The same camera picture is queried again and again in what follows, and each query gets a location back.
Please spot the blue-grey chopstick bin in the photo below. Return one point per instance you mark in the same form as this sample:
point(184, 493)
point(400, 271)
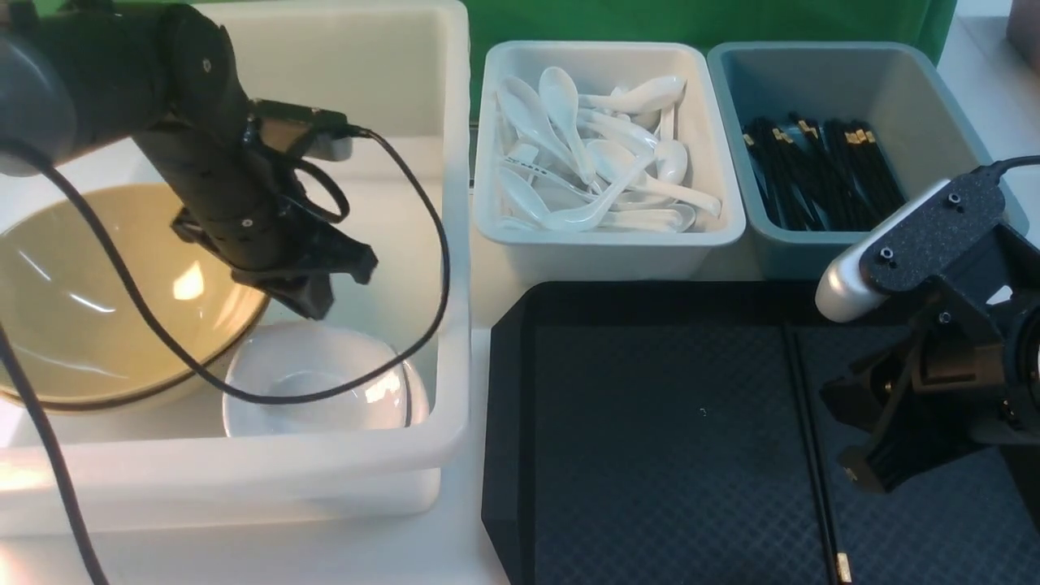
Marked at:
point(893, 88)

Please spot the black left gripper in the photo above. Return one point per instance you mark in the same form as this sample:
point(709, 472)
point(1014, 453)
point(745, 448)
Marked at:
point(242, 201)

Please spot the white spoon top bin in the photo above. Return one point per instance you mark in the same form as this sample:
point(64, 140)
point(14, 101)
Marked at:
point(653, 95)

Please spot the yellow noodle bowl in tub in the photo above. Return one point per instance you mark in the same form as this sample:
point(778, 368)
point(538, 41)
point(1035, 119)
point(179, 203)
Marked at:
point(73, 327)

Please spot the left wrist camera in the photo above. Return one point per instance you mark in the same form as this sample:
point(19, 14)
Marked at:
point(303, 131)

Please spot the white dish in tub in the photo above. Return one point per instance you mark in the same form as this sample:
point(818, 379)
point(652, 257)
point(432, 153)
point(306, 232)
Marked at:
point(398, 399)

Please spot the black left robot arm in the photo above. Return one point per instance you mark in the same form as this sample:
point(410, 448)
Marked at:
point(166, 76)

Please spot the bundle of black chopsticks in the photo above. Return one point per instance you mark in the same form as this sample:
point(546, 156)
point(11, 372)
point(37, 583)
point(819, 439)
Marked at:
point(821, 176)

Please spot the white spoon bin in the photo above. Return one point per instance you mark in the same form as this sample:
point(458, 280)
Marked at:
point(531, 159)
point(653, 95)

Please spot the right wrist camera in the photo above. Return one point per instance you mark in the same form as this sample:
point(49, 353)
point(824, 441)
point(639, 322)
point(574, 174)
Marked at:
point(922, 239)

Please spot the black chopstick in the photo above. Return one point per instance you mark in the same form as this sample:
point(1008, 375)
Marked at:
point(838, 563)

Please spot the black serving tray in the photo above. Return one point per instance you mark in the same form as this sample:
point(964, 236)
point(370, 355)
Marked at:
point(647, 433)

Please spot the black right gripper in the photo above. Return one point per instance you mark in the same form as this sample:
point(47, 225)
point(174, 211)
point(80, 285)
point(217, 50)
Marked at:
point(967, 378)

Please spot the large white plastic tub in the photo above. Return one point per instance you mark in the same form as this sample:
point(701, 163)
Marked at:
point(398, 67)

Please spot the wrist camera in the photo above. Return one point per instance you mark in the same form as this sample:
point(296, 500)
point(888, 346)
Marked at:
point(303, 131)
point(922, 239)

